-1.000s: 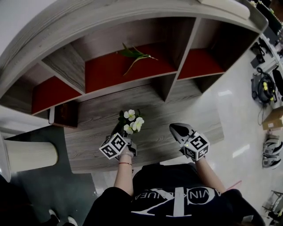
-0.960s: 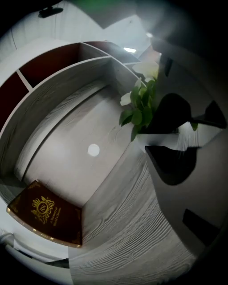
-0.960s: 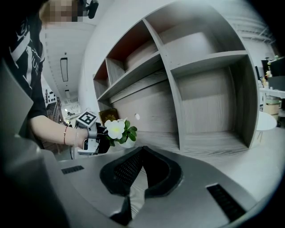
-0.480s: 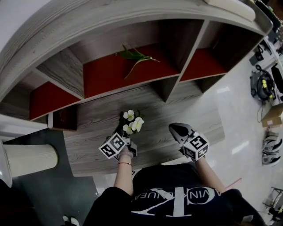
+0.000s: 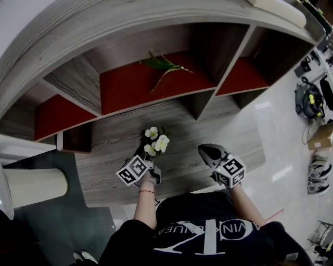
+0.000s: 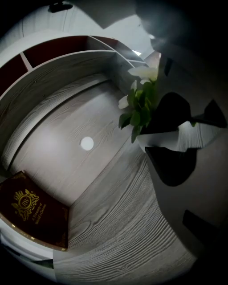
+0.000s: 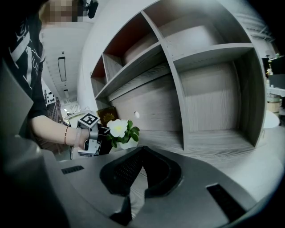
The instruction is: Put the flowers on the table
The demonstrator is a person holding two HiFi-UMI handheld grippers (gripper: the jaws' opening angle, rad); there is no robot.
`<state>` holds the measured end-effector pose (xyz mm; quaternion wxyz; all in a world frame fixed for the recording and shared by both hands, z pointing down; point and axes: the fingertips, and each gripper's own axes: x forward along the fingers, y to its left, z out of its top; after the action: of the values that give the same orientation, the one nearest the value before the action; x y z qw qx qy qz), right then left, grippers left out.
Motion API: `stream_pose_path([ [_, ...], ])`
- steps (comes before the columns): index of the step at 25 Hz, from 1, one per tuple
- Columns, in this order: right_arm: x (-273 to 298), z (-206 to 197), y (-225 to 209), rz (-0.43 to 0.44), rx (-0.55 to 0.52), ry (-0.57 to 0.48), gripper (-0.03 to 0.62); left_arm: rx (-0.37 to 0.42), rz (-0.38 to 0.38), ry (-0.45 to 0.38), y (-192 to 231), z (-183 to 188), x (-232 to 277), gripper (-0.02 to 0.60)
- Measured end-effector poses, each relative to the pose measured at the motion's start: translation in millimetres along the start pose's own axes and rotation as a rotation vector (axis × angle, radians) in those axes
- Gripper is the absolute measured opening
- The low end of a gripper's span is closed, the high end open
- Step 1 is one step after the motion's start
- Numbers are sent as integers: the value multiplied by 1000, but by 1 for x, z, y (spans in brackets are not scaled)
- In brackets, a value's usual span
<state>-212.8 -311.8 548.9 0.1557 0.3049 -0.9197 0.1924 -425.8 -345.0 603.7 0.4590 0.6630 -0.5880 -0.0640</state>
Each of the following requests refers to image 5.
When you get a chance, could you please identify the tall white fluted pedestal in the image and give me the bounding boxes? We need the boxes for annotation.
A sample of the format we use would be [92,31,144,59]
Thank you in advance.
[0,163,69,221]

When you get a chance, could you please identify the person's right forearm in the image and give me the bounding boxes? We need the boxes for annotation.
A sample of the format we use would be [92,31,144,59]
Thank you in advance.
[228,183,266,230]

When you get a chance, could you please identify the cream oblong cushion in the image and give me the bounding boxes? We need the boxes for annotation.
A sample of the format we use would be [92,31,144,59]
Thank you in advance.
[246,0,307,29]

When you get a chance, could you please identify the cardboard box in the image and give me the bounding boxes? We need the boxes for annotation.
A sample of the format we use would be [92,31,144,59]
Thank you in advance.
[307,121,333,151]

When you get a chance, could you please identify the black and yellow vacuum cleaner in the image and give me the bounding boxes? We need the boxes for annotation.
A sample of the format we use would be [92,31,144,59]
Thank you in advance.
[294,76,326,119]

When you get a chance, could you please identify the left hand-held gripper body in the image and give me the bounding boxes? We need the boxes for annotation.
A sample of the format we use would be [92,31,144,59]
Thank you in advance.
[115,154,162,187]

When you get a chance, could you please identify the grey wooden desk with shelves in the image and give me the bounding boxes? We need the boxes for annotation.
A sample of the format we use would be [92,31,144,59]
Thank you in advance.
[0,0,327,209]

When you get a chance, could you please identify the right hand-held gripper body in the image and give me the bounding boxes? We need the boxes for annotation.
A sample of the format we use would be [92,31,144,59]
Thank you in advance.
[210,153,247,189]

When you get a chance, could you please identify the brown hardcover book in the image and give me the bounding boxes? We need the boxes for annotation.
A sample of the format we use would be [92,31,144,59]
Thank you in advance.
[56,124,93,154]

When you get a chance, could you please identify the white flowers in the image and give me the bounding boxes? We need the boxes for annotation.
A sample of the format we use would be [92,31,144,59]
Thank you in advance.
[139,126,173,159]

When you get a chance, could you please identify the person's left forearm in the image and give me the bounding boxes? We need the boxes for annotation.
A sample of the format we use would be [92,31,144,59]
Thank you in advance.
[133,178,158,231]

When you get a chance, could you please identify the green leaf sprig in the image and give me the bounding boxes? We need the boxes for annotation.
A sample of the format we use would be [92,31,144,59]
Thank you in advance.
[138,50,194,94]

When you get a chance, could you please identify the grey and black sneaker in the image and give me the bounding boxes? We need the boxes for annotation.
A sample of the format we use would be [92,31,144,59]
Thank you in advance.
[308,158,333,180]
[307,178,331,197]

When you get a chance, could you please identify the person's black printed t-shirt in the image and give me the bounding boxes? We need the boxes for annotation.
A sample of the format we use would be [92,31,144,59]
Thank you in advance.
[98,189,313,266]

